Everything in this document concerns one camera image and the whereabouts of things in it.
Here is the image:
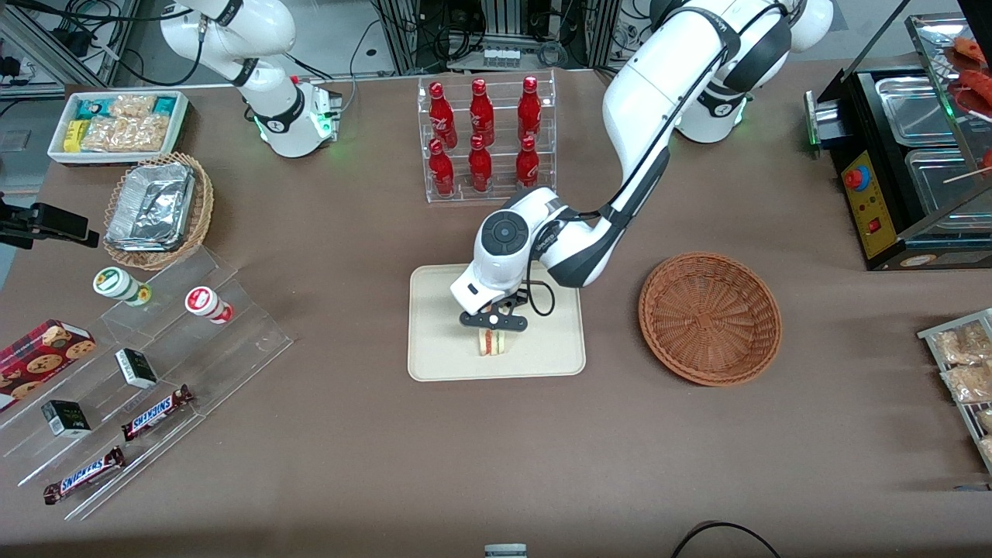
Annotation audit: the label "empty brown wicker basket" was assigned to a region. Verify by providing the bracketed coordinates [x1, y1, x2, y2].
[639, 252, 782, 387]

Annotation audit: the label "red lid white cup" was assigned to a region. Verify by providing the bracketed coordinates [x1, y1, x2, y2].
[184, 286, 234, 326]

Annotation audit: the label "black cable on table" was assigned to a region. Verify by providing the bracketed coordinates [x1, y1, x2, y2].
[670, 521, 780, 558]

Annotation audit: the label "wooden skewer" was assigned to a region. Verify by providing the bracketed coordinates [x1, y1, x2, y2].
[942, 151, 992, 184]

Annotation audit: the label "red cookie box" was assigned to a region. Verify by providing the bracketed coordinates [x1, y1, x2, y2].
[0, 319, 98, 412]

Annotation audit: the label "small black box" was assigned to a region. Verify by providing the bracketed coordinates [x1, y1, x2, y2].
[41, 400, 92, 439]
[115, 348, 159, 389]

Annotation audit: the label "snickers bar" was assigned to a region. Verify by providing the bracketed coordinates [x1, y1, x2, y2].
[43, 446, 126, 505]
[121, 384, 194, 442]

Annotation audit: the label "red soda bottle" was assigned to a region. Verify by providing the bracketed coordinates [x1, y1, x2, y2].
[518, 76, 542, 142]
[429, 139, 455, 196]
[468, 135, 492, 192]
[516, 136, 540, 190]
[470, 78, 495, 146]
[429, 82, 457, 148]

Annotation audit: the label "small clear cracker bag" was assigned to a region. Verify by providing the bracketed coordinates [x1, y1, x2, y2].
[108, 94, 157, 119]

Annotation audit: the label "large clear cracker bag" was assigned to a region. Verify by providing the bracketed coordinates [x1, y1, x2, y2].
[81, 115, 172, 153]

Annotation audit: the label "metal equipment rack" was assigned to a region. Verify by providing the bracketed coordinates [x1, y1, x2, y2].
[372, 0, 622, 76]

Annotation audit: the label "steel food pan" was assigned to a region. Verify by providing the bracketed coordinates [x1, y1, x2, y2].
[905, 147, 992, 233]
[876, 76, 960, 146]

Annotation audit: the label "white snack bin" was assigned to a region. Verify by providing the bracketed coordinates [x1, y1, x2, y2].
[48, 91, 191, 166]

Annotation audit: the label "tray of packaged snacks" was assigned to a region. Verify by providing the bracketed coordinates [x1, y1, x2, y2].
[918, 308, 992, 475]

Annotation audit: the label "beige plastic tray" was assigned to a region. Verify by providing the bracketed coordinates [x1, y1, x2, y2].
[408, 263, 587, 382]

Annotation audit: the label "wicker basket holding foil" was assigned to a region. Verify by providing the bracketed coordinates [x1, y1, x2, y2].
[102, 152, 215, 271]

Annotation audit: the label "green lid white cup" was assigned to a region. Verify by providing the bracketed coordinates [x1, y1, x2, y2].
[92, 267, 153, 308]

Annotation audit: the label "clear acrylic stepped display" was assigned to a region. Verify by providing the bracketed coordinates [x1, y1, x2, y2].
[0, 246, 295, 522]

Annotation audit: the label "clear acrylic bottle rack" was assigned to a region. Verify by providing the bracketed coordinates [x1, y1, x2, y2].
[417, 70, 557, 205]

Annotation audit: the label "black food warmer cabinet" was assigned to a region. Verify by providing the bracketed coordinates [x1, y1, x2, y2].
[804, 12, 992, 270]

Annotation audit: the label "stacked aluminium foil trays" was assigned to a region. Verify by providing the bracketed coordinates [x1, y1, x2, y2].
[106, 162, 195, 253]

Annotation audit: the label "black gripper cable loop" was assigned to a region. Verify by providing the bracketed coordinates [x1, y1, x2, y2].
[521, 279, 556, 319]

